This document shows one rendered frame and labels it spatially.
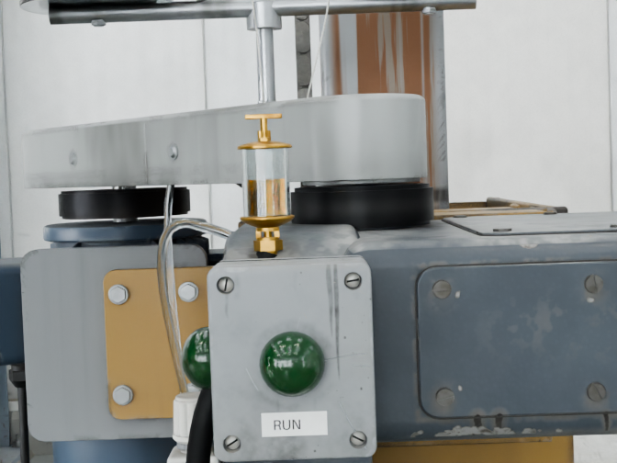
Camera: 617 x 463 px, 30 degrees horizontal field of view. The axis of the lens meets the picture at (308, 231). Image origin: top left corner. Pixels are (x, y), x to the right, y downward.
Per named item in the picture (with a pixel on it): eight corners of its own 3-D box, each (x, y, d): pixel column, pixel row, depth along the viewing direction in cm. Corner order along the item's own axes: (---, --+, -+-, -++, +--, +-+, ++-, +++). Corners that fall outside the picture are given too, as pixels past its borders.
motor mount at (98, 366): (24, 446, 95) (15, 251, 95) (42, 428, 102) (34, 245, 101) (364, 434, 95) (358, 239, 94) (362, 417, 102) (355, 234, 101)
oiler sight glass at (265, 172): (241, 217, 59) (239, 149, 59) (244, 215, 62) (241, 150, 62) (290, 215, 59) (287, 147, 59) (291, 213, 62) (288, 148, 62)
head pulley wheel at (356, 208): (289, 231, 68) (288, 189, 68) (293, 224, 77) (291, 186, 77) (442, 226, 68) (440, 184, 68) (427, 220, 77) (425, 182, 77)
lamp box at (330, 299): (214, 463, 53) (206, 267, 52) (221, 440, 57) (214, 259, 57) (377, 457, 53) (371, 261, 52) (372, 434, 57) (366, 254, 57)
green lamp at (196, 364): (178, 396, 53) (176, 332, 53) (185, 384, 56) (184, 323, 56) (233, 394, 53) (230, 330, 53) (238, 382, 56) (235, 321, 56)
